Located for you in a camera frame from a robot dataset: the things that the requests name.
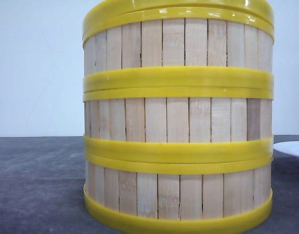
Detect bamboo steamer basket yellow rims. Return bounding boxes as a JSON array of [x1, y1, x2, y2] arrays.
[[83, 7, 274, 101]]

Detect yellow woven bamboo steamer lid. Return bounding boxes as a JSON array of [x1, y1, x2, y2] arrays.
[[83, 0, 274, 24]]

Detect white plate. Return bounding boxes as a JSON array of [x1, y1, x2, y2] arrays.
[[274, 141, 299, 157]]

